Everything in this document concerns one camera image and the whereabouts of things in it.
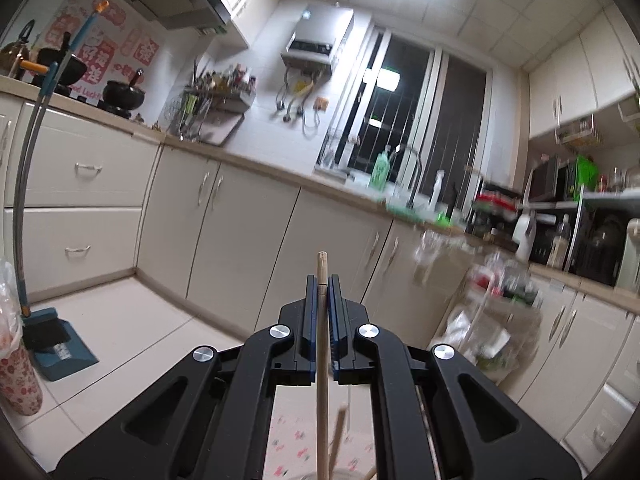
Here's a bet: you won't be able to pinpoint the white electric water pot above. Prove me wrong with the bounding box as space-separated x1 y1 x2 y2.
614 220 640 291

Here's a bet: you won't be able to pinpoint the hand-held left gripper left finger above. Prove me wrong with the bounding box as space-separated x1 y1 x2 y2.
50 274 321 480

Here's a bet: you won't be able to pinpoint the pink wall stickers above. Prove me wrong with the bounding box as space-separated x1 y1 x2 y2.
35 0 161 106

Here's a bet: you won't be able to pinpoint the metal kettle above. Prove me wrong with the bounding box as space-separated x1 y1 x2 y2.
0 20 37 81

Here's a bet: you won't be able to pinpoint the silver water heater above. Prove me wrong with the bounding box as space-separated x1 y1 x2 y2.
280 5 355 75

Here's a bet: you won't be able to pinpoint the black cooking pot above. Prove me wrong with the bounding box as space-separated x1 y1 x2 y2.
575 215 626 286

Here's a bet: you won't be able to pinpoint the white cutting board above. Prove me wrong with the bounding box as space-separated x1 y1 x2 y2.
197 110 246 147

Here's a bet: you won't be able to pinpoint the blue dustpan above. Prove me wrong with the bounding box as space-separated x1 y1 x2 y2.
12 60 99 382

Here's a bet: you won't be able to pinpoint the gas stove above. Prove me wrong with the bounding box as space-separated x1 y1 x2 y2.
20 77 138 118

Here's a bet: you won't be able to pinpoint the metal faucet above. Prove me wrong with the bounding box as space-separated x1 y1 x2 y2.
392 144 424 211

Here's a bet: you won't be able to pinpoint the white storage trolley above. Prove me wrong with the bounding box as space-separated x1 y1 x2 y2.
435 250 547 382

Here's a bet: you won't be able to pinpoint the stack of food containers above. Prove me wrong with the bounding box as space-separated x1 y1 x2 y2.
472 187 521 241

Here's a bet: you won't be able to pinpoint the metal shelf rack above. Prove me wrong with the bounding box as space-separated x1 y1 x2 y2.
517 190 640 288

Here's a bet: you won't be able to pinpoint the white drawer cabinet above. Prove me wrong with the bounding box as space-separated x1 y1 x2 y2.
0 95 162 306

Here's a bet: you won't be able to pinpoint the clear oil bottle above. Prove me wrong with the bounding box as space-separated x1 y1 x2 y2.
547 214 572 269

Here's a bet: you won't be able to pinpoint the hanging kitchen utensils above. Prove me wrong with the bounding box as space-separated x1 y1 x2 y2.
167 95 211 144

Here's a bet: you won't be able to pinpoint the green bag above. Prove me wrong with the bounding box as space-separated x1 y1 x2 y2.
575 155 601 194

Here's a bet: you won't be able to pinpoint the blue broom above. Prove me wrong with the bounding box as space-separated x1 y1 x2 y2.
15 0 110 356

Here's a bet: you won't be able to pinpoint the kitchen window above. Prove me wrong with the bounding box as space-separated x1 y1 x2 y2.
315 20 521 202

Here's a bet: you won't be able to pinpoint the floral trash bin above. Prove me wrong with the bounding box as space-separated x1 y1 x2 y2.
0 257 45 417

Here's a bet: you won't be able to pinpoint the white base cabinet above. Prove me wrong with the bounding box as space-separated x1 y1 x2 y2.
135 145 476 361
500 267 640 461

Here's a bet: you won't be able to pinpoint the white spray bottle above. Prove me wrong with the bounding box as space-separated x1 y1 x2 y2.
428 170 446 211

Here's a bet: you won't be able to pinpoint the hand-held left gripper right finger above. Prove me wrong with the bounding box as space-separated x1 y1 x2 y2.
327 275 585 480

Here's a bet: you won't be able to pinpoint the silver microwave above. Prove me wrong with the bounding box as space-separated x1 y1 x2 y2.
527 155 581 204

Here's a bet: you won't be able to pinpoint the floral tablecloth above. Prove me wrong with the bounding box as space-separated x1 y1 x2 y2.
262 385 382 480

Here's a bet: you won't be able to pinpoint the wall utensil rack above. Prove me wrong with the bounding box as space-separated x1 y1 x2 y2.
180 62 257 114

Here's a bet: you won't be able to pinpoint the hanging wire basket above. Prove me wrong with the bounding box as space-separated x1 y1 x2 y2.
555 115 601 149

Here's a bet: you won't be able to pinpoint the black wok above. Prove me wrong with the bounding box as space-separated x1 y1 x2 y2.
102 70 147 111
35 32 89 88

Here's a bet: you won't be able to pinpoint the white plastic jug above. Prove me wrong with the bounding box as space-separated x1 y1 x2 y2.
512 210 537 261

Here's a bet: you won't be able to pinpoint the green dish soap bottle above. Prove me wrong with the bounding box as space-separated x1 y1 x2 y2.
370 146 392 190

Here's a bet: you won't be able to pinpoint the water heater hoses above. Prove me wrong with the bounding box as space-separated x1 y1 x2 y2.
272 67 324 139

